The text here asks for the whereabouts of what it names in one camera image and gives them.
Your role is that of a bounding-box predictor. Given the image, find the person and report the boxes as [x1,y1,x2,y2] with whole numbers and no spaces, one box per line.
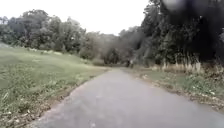
[128,58,135,69]

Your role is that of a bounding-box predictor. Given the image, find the sloping grass field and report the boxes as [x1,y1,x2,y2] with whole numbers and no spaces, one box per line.
[0,42,111,128]

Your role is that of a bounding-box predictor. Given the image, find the wood of trees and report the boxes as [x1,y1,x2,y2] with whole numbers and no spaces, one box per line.
[0,0,224,72]

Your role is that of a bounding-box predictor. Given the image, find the grey asphalt path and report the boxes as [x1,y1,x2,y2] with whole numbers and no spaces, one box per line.
[29,67,224,128]

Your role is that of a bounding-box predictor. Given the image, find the grass verge with leaves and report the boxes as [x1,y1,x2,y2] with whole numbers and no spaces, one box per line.
[122,64,224,113]

